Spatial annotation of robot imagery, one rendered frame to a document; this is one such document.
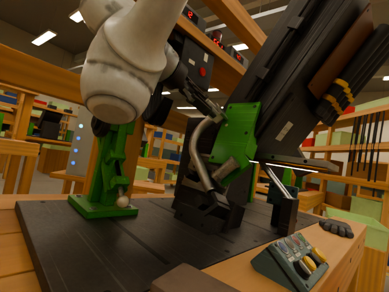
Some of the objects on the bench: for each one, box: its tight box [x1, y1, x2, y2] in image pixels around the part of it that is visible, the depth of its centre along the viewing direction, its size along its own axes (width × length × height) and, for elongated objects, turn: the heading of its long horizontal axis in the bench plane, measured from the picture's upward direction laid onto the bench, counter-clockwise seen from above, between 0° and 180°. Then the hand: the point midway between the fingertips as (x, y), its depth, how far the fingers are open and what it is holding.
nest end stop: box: [203, 202, 230, 218], centre depth 53 cm, size 4×7×6 cm, turn 30°
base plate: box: [14, 198, 325, 292], centre depth 73 cm, size 42×110×2 cm, turn 30°
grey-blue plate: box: [266, 181, 299, 227], centre depth 69 cm, size 10×2×14 cm, turn 120°
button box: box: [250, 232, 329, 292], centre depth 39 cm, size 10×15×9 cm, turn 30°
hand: (212, 111), depth 66 cm, fingers closed on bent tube, 3 cm apart
